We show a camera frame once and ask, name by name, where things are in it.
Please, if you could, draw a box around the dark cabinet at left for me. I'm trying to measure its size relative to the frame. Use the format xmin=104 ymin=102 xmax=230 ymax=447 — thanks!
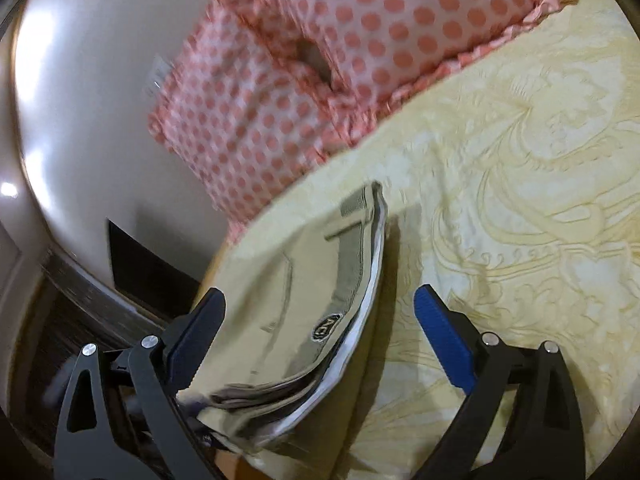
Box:
xmin=106 ymin=220 xmax=200 ymax=320

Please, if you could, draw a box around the yellow floral bed sheet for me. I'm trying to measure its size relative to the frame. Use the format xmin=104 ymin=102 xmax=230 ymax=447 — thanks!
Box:
xmin=208 ymin=0 xmax=639 ymax=479

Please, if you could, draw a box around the left pink polka dot pillow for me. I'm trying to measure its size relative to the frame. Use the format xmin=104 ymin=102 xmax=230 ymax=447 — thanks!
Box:
xmin=149 ymin=0 xmax=361 ymax=240

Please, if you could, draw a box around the pink polka dot pillow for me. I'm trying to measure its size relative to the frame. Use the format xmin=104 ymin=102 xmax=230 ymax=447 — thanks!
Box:
xmin=247 ymin=0 xmax=576 ymax=112
xmin=149 ymin=0 xmax=361 ymax=240

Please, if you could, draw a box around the right pink polka dot pillow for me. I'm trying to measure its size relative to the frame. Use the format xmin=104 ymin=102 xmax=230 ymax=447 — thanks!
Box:
xmin=247 ymin=0 xmax=576 ymax=112

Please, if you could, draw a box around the white wall switch panel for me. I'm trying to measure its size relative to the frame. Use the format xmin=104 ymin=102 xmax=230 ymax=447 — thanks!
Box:
xmin=142 ymin=54 xmax=174 ymax=103

